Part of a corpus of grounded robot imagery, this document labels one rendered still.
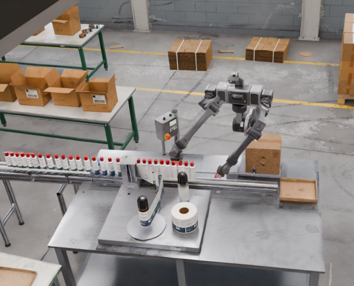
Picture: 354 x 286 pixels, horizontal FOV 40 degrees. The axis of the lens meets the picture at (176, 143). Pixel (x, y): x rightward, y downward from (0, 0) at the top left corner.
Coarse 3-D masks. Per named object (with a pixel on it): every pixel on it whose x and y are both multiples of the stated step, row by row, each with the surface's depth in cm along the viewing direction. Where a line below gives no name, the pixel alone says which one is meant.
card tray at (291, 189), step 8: (280, 184) 424; (288, 184) 423; (296, 184) 422; (304, 184) 421; (312, 184) 420; (280, 192) 415; (288, 192) 415; (296, 192) 414; (304, 192) 413; (312, 192) 412; (280, 200) 408; (288, 200) 406; (296, 200) 404; (304, 200) 403; (312, 200) 401
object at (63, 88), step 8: (56, 72) 588; (64, 72) 596; (72, 72) 594; (80, 72) 592; (88, 72) 590; (48, 80) 573; (56, 80) 586; (64, 80) 594; (72, 80) 591; (80, 80) 566; (48, 88) 568; (56, 88) 567; (64, 88) 566; (72, 88) 597; (80, 88) 575; (56, 96) 578; (64, 96) 574; (72, 96) 571; (56, 104) 585; (64, 104) 581; (72, 104) 578; (80, 104) 578
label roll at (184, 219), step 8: (176, 208) 381; (184, 208) 382; (192, 208) 380; (176, 216) 374; (184, 216) 373; (192, 216) 372; (176, 224) 376; (184, 224) 373; (192, 224) 376; (184, 232) 378
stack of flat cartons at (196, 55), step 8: (176, 40) 836; (184, 40) 834; (192, 40) 830; (200, 40) 828; (208, 40) 825; (176, 48) 810; (184, 48) 807; (192, 48) 804; (200, 48) 802; (208, 48) 804; (168, 56) 805; (176, 56) 801; (184, 56) 797; (192, 56) 794; (200, 56) 791; (208, 56) 808; (176, 64) 809; (184, 64) 805; (192, 64) 803; (200, 64) 799; (208, 64) 810
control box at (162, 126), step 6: (168, 114) 412; (156, 120) 405; (162, 120) 404; (168, 120) 405; (156, 126) 409; (162, 126) 403; (168, 126) 407; (156, 132) 413; (162, 132) 407; (168, 132) 410; (174, 132) 416; (162, 138) 411
